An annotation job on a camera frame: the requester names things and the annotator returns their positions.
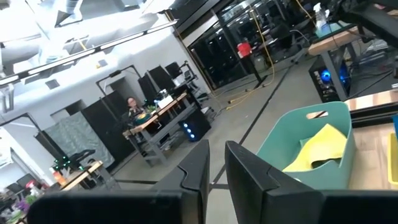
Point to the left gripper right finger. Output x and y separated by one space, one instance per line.
280 202

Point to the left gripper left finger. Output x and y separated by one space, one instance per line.
124 208

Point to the yellow cloth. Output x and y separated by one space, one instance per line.
323 146

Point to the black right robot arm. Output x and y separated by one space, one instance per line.
373 18

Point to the teal plastic bin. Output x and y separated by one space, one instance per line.
280 146

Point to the grey patterned panel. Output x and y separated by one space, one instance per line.
81 137

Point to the black partition panel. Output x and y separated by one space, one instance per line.
109 124

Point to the wooden desk grey legs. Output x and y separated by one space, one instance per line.
158 113

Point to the person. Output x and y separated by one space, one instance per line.
134 107

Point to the black computer blue lights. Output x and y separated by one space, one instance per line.
196 126

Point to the black computer blue fan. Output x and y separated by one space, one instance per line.
326 77

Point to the black desk monitor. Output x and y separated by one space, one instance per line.
158 79

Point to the red container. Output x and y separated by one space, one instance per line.
244 49

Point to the wooden desk teal mat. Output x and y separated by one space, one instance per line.
332 42

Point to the white spray bottle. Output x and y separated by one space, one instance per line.
320 17

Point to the black stand frame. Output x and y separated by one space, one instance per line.
115 74
28 118

